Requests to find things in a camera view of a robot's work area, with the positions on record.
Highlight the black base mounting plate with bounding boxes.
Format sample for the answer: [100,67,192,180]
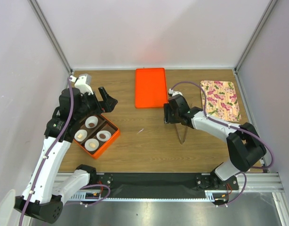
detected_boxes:
[98,172,239,198]

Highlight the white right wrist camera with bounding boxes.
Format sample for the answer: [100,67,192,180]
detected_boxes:
[168,89,183,97]

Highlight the metal tongs with red grip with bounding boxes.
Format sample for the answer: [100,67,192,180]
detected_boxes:
[174,124,189,145]

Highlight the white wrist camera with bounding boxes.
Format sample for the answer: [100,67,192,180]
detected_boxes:
[168,89,183,97]
[70,73,94,95]

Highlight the orange chocolate box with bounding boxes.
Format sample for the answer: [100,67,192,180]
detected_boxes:
[74,115,120,159]

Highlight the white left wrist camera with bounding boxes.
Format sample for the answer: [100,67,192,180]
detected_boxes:
[70,73,94,95]

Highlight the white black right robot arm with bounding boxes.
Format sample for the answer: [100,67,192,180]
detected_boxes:
[164,93,266,189]

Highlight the aluminium frame post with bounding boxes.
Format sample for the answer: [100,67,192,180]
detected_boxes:
[28,0,73,74]
[234,0,279,73]

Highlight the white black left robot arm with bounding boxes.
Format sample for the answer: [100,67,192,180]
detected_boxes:
[14,87,118,225]

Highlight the floral patterned tray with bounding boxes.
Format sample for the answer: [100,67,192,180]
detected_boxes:
[200,81,241,122]

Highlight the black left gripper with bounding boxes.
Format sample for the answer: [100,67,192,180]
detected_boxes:
[74,87,117,121]

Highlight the aluminium frame post left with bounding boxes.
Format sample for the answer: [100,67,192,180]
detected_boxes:
[28,0,73,74]

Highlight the aluminium frame post right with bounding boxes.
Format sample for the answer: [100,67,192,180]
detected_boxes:
[234,0,279,73]

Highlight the orange tray lid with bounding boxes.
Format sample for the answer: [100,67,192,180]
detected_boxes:
[135,68,168,109]

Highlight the dark round chocolate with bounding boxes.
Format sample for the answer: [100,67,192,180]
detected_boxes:
[99,134,106,139]

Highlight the white paper cup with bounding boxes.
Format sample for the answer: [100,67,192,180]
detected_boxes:
[96,130,112,142]
[85,116,98,129]
[84,138,99,152]
[74,129,88,142]

